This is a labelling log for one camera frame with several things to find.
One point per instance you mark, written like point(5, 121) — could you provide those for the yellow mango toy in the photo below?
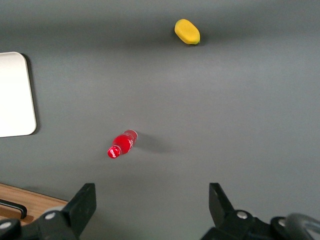
point(187, 31)

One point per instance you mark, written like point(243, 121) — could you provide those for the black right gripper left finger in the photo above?
point(80, 209)

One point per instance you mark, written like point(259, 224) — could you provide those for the white tray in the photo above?
point(14, 95)

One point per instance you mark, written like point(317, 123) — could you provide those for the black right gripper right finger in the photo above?
point(221, 207)

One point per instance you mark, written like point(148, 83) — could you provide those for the red soda bottle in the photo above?
point(122, 144)

